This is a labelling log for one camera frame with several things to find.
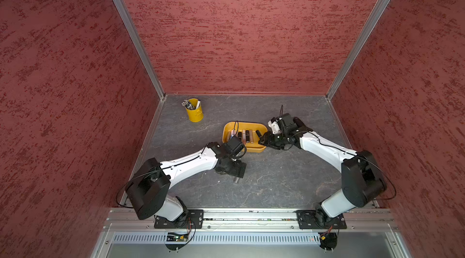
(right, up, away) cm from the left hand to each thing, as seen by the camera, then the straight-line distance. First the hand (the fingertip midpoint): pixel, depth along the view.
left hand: (234, 174), depth 82 cm
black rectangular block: (+38, +23, +25) cm, 51 cm away
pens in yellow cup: (-25, +33, +12) cm, 43 cm away
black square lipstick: (+7, +16, +18) cm, 25 cm away
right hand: (+14, +12, +6) cm, 19 cm away
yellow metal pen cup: (-23, +27, +20) cm, 41 cm away
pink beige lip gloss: (+5, +15, +18) cm, 24 cm away
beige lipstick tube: (+10, +15, +18) cm, 25 cm away
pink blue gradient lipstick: (-2, +17, +20) cm, 26 cm away
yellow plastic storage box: (+2, +20, +26) cm, 33 cm away
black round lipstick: (+3, +15, +18) cm, 24 cm away
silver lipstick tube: (+1, -3, +2) cm, 4 cm away
